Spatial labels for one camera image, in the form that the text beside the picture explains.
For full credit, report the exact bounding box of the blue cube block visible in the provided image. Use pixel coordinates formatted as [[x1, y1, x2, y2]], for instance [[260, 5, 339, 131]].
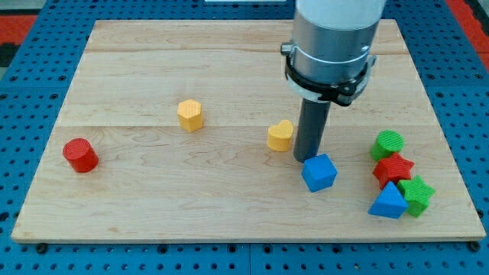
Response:
[[301, 154, 338, 193]]

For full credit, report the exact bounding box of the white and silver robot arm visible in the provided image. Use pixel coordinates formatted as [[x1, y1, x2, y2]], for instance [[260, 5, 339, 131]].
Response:
[[280, 0, 386, 106]]

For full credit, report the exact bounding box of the red star block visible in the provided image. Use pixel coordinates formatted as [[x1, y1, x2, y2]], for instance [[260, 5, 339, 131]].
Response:
[[372, 153, 415, 190]]

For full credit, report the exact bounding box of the green star block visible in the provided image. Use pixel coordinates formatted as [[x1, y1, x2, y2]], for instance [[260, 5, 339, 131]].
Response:
[[397, 175, 436, 218]]

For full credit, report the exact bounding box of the yellow heart block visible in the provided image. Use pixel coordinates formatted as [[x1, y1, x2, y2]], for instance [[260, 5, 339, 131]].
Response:
[[267, 120, 293, 152]]

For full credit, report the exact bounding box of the yellow hexagon block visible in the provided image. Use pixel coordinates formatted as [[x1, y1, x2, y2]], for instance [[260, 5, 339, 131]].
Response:
[[177, 99, 203, 132]]

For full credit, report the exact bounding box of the light wooden board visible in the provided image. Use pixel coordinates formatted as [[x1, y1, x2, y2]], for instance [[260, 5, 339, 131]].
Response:
[[11, 20, 486, 244]]

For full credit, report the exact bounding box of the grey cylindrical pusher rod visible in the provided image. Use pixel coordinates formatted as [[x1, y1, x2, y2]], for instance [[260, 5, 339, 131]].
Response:
[[293, 99, 331, 163]]

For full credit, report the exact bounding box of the green cylinder block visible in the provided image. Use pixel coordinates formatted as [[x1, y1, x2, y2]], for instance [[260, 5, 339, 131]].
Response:
[[370, 130, 404, 161]]

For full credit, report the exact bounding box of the blue triangle block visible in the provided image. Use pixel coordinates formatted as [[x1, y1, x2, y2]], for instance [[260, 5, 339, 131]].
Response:
[[368, 181, 408, 219]]

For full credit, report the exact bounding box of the red cylinder block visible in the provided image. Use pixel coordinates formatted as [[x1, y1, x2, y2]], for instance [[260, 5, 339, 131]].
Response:
[[62, 138, 99, 173]]

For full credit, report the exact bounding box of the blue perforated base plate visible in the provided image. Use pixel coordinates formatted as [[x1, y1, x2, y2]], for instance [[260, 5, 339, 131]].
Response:
[[1, 0, 488, 274]]

